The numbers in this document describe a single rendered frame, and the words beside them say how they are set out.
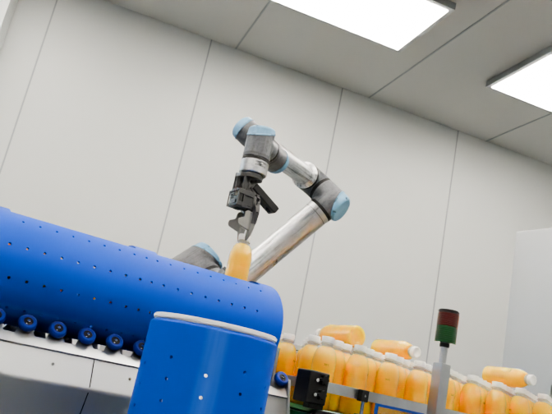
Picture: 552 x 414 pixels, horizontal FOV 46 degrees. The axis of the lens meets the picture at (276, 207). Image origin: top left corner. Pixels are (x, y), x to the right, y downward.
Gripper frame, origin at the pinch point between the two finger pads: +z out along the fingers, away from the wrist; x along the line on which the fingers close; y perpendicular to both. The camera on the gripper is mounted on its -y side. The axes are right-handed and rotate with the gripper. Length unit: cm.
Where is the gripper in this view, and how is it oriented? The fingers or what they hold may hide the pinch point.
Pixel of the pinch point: (245, 237)
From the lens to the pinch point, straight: 207.5
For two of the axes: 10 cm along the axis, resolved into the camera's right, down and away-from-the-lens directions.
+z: -1.9, 9.5, -2.6
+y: -8.3, -3.0, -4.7
